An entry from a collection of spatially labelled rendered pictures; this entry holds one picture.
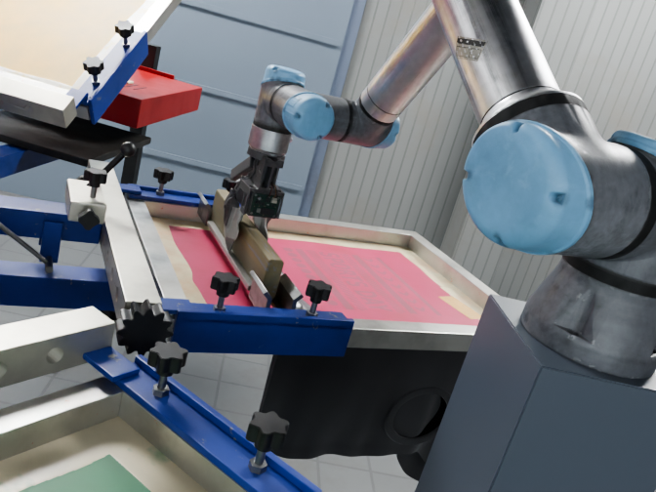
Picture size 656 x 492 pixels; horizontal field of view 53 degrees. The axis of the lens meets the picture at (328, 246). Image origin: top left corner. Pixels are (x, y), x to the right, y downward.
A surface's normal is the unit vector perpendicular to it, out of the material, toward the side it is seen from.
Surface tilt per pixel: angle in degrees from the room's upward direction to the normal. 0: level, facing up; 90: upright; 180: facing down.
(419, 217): 90
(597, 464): 90
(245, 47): 90
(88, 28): 32
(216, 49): 90
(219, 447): 0
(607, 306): 72
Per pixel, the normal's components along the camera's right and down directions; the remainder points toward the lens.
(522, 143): -0.83, 0.04
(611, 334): -0.11, -0.03
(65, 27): 0.16, -0.62
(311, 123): 0.43, 0.40
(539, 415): 0.06, 0.33
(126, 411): -0.58, 0.11
